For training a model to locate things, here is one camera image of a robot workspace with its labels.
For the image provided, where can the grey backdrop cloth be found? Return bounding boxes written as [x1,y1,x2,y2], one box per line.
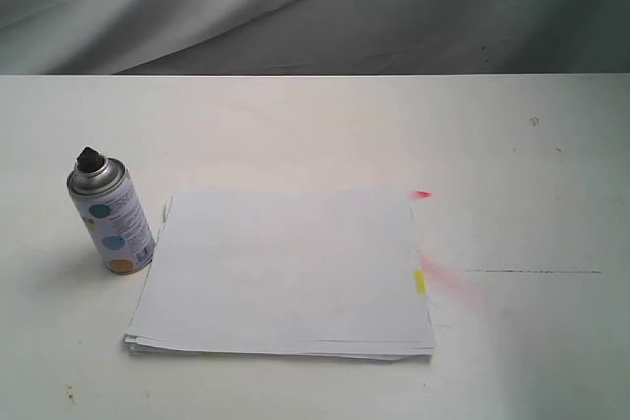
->
[1,0,629,75]

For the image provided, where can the white paper stack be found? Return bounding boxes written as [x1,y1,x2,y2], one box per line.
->
[125,189,435,359]

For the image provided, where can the yellow sticky tab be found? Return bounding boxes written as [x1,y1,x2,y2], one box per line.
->
[414,270,426,294]

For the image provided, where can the white dotted spray paint can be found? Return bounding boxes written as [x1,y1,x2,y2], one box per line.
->
[66,147,156,274]

